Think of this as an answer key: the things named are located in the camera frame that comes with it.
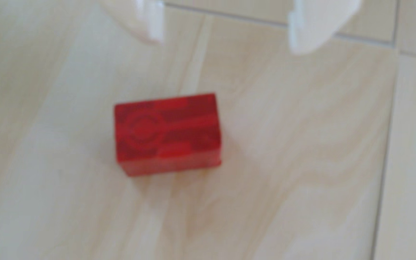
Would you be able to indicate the red rectangular block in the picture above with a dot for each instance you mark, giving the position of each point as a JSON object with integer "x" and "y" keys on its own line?
{"x": 168, "y": 135}

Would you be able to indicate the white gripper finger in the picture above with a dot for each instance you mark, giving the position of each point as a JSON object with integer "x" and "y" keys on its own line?
{"x": 139, "y": 16}
{"x": 320, "y": 21}

